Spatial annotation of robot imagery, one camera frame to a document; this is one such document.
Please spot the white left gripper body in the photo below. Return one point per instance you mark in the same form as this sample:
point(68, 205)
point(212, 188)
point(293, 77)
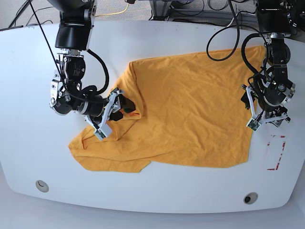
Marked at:
point(264, 117)

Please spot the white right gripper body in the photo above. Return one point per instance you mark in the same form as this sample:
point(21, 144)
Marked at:
point(112, 106)

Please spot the orange t-shirt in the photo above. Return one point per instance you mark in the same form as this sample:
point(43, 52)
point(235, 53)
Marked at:
point(188, 112)

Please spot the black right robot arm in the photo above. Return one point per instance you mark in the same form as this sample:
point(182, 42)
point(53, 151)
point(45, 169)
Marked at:
point(67, 93)

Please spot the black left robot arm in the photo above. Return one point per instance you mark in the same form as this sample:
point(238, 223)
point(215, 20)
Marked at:
point(271, 88)

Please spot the red tape rectangle marking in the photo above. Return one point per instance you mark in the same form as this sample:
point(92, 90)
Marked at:
point(274, 152)

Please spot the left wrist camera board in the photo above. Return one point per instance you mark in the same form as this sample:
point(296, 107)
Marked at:
point(253, 124)

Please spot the right table cable grommet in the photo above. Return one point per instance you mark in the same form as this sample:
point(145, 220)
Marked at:
point(250, 198)

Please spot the table cable grommet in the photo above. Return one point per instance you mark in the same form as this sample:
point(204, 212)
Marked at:
point(250, 198)
point(42, 186)

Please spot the left table cable grommet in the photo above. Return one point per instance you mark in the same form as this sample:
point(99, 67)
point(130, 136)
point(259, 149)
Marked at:
point(42, 186)

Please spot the aluminium frame stand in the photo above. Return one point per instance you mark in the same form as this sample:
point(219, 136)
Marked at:
point(211, 12)

